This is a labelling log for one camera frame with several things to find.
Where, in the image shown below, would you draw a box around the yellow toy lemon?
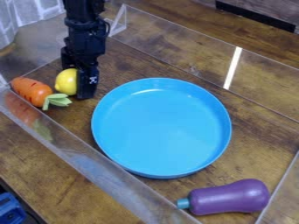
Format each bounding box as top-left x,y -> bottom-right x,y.
55,68 -> 77,95

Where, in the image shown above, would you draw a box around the blue plastic object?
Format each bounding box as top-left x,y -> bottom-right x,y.
0,192 -> 25,224

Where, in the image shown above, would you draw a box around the white lattice curtain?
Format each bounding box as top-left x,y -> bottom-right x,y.
0,0 -> 64,50

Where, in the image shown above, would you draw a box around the orange toy carrot green leaves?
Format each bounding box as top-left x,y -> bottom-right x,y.
11,77 -> 72,110

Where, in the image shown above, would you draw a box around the purple toy eggplant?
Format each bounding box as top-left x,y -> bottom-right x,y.
176,178 -> 270,215

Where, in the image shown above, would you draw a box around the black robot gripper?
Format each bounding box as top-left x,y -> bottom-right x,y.
60,0 -> 110,99

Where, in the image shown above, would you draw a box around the dark wooden furniture edge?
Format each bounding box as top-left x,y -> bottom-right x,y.
215,0 -> 295,33

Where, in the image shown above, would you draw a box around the clear acrylic barrier wall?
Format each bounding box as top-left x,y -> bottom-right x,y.
0,0 -> 299,224

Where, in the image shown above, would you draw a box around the blue round plastic tray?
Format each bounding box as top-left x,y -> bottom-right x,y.
91,78 -> 232,179

